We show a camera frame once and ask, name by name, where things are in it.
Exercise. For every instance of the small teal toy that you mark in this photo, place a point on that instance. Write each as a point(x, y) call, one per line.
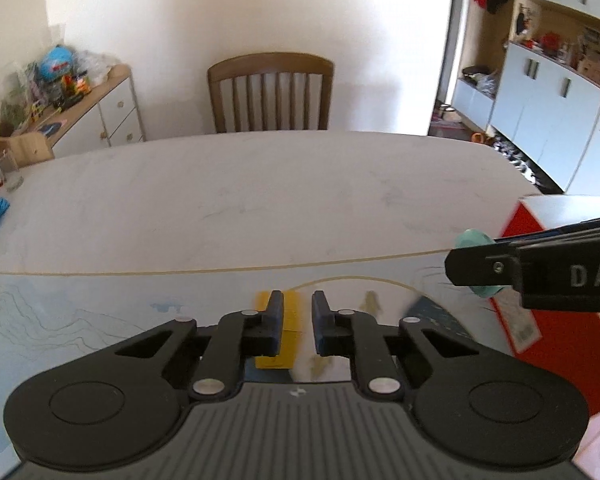
point(472, 239)

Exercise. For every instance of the red cardboard box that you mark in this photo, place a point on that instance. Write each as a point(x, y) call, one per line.
point(565, 350)

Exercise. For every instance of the light wooden box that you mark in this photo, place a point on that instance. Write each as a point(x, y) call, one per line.
point(22, 150)

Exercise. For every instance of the white wooden cabinet wall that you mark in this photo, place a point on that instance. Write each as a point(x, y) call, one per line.
point(555, 110)

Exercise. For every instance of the white plastic bag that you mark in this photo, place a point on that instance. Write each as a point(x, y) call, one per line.
point(97, 65)

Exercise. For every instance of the small clear glass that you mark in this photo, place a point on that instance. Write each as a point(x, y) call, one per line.
point(12, 175)

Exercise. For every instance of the yellow block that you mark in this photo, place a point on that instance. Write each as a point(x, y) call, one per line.
point(292, 320)

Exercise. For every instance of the patterned door rug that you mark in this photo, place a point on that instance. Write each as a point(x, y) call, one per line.
point(445, 125)

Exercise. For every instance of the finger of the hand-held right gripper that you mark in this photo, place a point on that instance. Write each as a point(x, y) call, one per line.
point(480, 265)
point(555, 232)

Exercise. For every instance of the orange slippers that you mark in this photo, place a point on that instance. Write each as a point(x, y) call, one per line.
point(478, 137)

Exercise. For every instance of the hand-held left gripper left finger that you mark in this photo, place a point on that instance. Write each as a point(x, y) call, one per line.
point(275, 320)

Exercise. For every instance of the row of white shoes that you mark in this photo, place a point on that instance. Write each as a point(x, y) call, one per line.
point(517, 160)

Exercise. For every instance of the crumpled grey plastic bag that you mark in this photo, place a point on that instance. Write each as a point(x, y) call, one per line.
point(480, 80)

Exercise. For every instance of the wooden sideboard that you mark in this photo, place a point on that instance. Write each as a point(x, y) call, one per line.
point(110, 115)

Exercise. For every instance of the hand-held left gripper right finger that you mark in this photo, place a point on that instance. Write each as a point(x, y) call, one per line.
point(321, 320)

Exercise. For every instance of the blue globe toy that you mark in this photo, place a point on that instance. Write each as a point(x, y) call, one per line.
point(56, 62)

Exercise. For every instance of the pale slippers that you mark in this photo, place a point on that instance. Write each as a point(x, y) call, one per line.
point(450, 112)

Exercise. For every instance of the red counter ornament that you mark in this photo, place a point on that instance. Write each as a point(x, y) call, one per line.
point(550, 40)

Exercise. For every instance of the printed table mat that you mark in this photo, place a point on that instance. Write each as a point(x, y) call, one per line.
point(130, 310)

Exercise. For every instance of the clear plastic bag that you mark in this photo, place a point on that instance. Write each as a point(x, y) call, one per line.
point(20, 95)

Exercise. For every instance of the wooden chair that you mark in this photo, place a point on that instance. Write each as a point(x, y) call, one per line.
point(270, 62)

